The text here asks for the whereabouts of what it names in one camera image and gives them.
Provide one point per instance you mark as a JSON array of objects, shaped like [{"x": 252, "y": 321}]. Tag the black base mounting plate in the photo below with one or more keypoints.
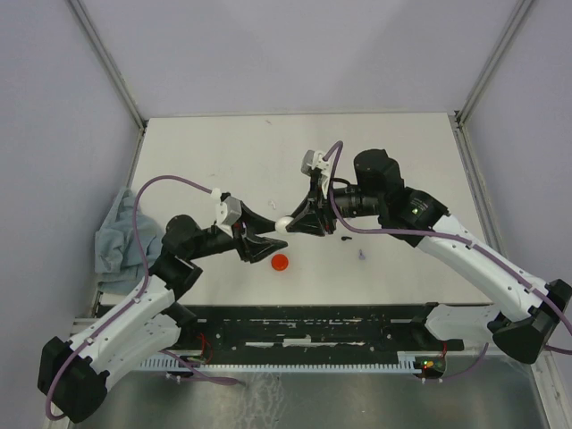
[{"x": 389, "y": 327}]

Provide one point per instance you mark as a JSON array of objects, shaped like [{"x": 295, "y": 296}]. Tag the aluminium frame post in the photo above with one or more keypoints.
[
  {"x": 501, "y": 47},
  {"x": 89, "y": 29}
]

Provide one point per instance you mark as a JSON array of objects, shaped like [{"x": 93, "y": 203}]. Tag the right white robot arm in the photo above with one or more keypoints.
[{"x": 524, "y": 310}]

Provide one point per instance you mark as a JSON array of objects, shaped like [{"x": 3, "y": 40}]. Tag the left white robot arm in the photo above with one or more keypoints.
[{"x": 76, "y": 375}]

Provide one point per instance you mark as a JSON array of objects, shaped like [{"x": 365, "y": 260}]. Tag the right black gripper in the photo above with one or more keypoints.
[{"x": 314, "y": 215}]

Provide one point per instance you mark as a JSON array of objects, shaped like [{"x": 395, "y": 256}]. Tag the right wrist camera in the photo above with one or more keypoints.
[{"x": 313, "y": 161}]

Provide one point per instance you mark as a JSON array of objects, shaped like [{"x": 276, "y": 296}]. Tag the right aluminium frame post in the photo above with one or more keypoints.
[{"x": 501, "y": 47}]

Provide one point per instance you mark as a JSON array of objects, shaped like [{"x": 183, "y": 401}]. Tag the left aluminium frame post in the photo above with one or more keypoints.
[{"x": 89, "y": 29}]

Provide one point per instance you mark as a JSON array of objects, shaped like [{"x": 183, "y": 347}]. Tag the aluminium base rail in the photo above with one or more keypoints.
[{"x": 85, "y": 326}]

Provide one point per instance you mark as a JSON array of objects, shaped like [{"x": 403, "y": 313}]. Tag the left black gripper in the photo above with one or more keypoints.
[{"x": 249, "y": 246}]

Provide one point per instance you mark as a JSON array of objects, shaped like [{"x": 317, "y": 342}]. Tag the red earbud charging case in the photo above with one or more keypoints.
[{"x": 280, "y": 262}]

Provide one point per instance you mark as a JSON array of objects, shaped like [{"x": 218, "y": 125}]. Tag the blue-grey cloth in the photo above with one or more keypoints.
[{"x": 118, "y": 264}]

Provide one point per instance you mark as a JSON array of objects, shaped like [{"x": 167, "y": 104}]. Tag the white earbud charging case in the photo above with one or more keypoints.
[{"x": 281, "y": 225}]

